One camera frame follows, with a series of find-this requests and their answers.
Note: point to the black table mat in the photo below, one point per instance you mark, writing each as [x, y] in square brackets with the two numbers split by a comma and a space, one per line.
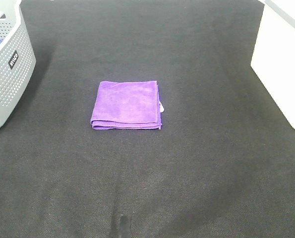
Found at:
[221, 166]

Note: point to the white storage box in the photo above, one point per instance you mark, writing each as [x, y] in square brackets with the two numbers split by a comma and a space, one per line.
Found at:
[273, 58]

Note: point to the purple towel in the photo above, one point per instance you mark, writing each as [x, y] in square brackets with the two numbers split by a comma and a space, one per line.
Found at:
[127, 105]

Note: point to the grey perforated laundry basket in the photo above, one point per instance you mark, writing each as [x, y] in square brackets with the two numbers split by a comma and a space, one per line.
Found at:
[17, 58]

